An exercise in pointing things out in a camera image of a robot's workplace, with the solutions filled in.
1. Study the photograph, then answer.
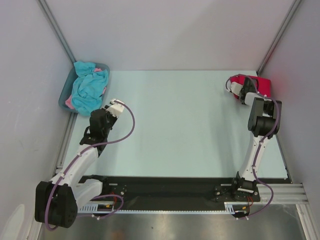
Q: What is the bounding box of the red t shirt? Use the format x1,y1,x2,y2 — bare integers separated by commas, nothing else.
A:
225,74,271,100

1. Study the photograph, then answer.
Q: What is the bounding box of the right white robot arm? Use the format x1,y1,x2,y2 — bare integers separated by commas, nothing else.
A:
230,74,282,201

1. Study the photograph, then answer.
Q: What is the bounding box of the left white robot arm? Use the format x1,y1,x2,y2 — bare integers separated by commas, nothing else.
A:
34,102,124,231

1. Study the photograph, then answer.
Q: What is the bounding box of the cyan t shirt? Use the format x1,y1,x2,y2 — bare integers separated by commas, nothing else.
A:
71,60,112,117

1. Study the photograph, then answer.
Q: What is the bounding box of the grey plastic bin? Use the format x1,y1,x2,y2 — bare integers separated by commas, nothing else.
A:
58,62,110,114

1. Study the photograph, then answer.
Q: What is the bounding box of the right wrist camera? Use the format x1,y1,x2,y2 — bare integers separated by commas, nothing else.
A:
226,81,243,96

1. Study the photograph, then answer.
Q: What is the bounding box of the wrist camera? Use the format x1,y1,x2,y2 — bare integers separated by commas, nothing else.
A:
106,98,125,118
226,81,243,96

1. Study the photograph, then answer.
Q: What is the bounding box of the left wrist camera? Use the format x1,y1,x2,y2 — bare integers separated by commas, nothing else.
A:
106,98,125,118

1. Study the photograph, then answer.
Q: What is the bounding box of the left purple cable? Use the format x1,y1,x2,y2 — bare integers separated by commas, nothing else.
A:
44,99,137,231

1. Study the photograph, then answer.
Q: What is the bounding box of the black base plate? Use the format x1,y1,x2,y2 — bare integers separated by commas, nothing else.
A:
49,176,293,212

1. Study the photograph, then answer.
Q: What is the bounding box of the aluminium frame rail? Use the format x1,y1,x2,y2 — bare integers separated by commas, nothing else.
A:
34,182,311,205

